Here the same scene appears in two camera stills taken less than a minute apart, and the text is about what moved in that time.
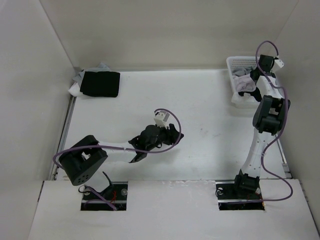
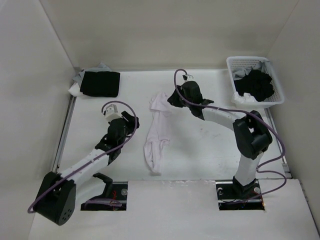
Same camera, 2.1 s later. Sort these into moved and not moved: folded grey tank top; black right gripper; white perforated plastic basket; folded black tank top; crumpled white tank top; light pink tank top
Moved: light pink tank top; black right gripper
Not moved: crumpled white tank top; folded black tank top; white perforated plastic basket; folded grey tank top
